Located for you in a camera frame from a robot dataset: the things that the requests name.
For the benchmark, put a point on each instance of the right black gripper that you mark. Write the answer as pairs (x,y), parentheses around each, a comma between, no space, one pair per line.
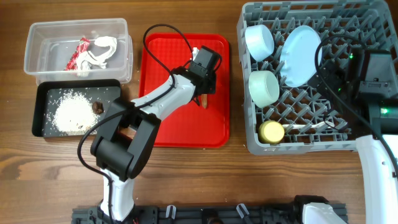
(336,73)

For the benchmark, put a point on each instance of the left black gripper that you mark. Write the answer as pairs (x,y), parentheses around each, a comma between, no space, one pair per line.
(211,87)

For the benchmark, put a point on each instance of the brown carrot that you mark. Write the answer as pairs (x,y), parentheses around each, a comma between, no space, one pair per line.
(204,101)

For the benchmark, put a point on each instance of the light blue plate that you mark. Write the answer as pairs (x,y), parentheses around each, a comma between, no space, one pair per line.
(298,56)

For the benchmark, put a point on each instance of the white plastic spoon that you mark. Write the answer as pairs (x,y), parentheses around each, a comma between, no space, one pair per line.
(328,124)

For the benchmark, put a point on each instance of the mint green bowl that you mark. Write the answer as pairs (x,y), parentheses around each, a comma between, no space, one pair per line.
(263,88)

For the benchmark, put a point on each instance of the light blue bowl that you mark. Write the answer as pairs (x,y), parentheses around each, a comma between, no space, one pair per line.
(259,41)

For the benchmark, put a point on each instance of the yellow plastic cup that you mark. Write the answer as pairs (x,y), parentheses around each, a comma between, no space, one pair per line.
(271,132)

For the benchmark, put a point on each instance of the red snack wrapper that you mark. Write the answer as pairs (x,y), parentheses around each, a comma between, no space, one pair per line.
(81,47)

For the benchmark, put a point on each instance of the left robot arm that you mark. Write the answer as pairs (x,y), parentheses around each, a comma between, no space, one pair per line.
(126,136)

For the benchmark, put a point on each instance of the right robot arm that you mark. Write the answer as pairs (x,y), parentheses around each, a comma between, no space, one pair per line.
(365,94)

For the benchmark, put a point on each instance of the grey dishwasher rack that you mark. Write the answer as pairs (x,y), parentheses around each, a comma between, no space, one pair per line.
(369,21)

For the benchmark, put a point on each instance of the red serving tray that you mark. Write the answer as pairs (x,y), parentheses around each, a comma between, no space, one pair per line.
(192,125)

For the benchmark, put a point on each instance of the brown food scrap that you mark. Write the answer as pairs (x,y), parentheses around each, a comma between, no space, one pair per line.
(97,108)

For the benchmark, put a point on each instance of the clear plastic bin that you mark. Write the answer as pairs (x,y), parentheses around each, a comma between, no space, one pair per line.
(50,46)

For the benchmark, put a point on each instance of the white rice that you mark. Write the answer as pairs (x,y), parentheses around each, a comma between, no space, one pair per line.
(69,112)

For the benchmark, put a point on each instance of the black plastic bin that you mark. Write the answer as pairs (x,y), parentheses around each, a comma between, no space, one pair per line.
(104,91)

